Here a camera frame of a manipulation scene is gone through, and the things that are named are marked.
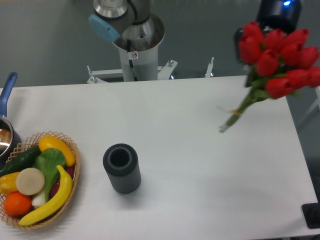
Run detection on red tulip bouquet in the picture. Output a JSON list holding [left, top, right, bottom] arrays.
[[219, 21, 320, 133]]

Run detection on green bok choy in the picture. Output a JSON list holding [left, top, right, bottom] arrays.
[[32, 148, 66, 208]]

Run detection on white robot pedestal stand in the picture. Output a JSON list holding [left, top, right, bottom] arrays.
[[86, 43, 215, 84]]

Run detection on white frame at right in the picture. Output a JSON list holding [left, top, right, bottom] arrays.
[[297, 86, 320, 131]]

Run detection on dark grey ribbed vase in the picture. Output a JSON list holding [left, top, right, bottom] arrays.
[[102, 143, 141, 194]]

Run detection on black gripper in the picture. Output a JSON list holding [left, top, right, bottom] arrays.
[[233, 0, 302, 88]]

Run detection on green cucumber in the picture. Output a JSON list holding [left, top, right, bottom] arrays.
[[0, 145, 41, 177]]

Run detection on blue handled saucepan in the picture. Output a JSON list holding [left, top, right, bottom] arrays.
[[0, 72, 22, 169]]

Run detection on black device at table edge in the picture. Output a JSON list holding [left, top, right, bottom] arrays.
[[301, 202, 320, 229]]

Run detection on woven wicker basket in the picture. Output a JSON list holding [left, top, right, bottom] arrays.
[[0, 131, 81, 231]]

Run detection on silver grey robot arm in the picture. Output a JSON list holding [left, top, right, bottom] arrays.
[[88, 0, 302, 82]]

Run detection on yellow banana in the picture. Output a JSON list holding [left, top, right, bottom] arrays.
[[18, 165, 73, 227]]

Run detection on yellow bell pepper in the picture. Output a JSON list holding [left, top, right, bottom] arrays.
[[0, 172, 20, 196]]

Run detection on dark red vegetable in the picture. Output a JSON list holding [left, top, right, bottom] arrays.
[[50, 166, 75, 199]]

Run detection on beige round disc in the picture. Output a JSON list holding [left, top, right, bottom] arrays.
[[15, 167, 45, 196]]

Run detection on yellow squash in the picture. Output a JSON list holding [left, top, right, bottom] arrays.
[[38, 135, 76, 167]]

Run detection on orange fruit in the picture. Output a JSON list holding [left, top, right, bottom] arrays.
[[3, 191, 32, 216]]

